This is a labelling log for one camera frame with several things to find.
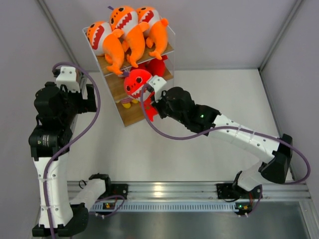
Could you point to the large orange shark plush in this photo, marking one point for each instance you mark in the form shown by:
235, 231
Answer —
126, 18

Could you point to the red shark plush front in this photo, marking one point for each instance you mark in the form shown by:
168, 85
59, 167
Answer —
133, 85

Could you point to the aluminium mounting rail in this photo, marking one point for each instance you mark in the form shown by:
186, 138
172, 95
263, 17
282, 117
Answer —
139, 191

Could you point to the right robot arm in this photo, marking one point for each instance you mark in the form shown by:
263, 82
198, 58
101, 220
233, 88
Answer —
274, 153

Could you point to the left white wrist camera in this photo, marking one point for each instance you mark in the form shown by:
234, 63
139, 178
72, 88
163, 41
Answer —
68, 79

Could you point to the white slotted cable duct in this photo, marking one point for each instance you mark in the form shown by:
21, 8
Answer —
130, 206

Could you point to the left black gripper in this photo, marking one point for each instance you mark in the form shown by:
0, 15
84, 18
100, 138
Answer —
84, 105

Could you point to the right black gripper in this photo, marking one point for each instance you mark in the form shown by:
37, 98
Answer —
157, 105

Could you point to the striped yellow-footed plush left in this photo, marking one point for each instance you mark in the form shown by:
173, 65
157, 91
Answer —
126, 102

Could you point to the white wire wooden shelf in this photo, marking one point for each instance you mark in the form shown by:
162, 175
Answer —
115, 84

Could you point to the red shark plush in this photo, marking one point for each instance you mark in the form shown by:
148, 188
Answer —
133, 85
142, 66
156, 66

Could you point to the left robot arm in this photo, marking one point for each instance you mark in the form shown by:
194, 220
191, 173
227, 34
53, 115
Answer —
57, 108

